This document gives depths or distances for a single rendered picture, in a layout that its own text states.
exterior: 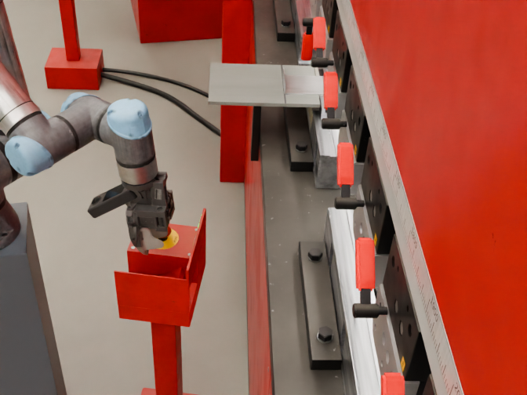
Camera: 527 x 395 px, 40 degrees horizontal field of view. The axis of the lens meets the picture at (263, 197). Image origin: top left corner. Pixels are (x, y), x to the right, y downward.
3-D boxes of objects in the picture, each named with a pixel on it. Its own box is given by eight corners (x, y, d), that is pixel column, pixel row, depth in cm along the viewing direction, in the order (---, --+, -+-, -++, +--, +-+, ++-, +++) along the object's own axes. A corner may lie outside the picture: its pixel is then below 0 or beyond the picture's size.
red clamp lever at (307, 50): (298, 57, 155) (303, 16, 149) (318, 58, 155) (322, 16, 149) (299, 62, 154) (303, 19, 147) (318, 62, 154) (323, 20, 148)
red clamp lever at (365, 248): (354, 237, 88) (354, 317, 86) (387, 237, 88) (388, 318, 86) (350, 238, 90) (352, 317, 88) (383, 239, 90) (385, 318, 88)
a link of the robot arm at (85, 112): (40, 106, 134) (81, 125, 129) (85, 82, 141) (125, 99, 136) (48, 142, 138) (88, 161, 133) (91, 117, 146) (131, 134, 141)
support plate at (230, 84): (209, 66, 182) (209, 62, 182) (313, 69, 184) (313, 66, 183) (208, 104, 169) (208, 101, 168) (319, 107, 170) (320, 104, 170)
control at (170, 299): (141, 255, 176) (136, 199, 164) (205, 263, 175) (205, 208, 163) (118, 318, 160) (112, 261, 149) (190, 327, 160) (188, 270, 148)
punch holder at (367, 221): (350, 222, 112) (366, 135, 101) (405, 223, 112) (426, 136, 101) (365, 295, 100) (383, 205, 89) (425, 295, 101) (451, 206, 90)
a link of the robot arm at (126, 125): (124, 90, 134) (158, 103, 130) (132, 139, 141) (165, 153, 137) (93, 109, 130) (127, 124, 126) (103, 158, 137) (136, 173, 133)
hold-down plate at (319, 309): (297, 250, 149) (299, 240, 147) (323, 251, 150) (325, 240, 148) (310, 370, 126) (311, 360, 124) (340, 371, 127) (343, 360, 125)
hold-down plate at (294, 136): (282, 102, 192) (283, 92, 191) (303, 103, 193) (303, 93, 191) (289, 172, 170) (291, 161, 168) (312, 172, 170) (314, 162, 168)
